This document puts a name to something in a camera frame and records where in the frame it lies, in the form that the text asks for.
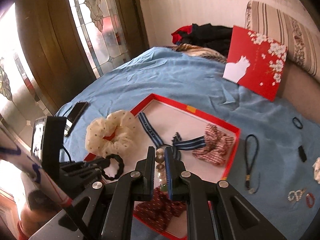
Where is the dark red dotted scrunchie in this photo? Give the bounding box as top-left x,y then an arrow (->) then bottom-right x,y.
133,187 -> 186,231

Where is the thick black hair tie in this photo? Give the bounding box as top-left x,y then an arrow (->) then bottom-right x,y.
100,153 -> 125,182

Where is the red bead bracelet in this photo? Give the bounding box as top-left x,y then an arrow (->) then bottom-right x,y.
305,192 -> 316,209

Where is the cream sheer dotted scrunchie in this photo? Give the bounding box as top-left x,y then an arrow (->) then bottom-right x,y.
85,110 -> 138,158

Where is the white pearl bracelet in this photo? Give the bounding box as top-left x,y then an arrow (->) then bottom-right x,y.
154,147 -> 169,193

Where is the red plaid scrunchie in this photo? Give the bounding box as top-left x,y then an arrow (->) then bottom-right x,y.
192,124 -> 234,166

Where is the white black-dotted scrunchie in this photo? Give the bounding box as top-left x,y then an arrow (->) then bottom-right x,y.
312,157 -> 320,184

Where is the red jewelry box tray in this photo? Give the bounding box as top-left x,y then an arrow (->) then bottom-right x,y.
124,94 -> 240,239

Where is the black smartphone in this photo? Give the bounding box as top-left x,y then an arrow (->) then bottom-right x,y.
64,101 -> 89,137

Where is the white blue patterned sleeve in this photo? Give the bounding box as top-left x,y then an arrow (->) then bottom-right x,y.
1,129 -> 72,208

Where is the light blue blanket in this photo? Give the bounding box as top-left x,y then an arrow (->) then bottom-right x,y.
58,47 -> 319,239

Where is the small black clip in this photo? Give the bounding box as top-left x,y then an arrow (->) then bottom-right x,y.
298,145 -> 307,163

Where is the stained glass door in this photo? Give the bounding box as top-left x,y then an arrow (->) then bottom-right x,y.
68,0 -> 134,79

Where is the red floral box lid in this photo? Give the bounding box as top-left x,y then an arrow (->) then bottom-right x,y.
222,26 -> 287,101

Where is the brown striped fabric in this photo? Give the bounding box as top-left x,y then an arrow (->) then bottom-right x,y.
170,43 -> 227,63

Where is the black and red clothes pile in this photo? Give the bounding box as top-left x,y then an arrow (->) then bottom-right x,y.
171,23 -> 233,56

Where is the striped floral bolster pillow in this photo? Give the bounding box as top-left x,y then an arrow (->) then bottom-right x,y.
245,1 -> 320,81

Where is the small pearl bracelet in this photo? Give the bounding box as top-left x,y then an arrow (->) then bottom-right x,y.
287,188 -> 307,202

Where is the thin black hair tie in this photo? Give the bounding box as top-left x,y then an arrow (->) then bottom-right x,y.
292,116 -> 304,130

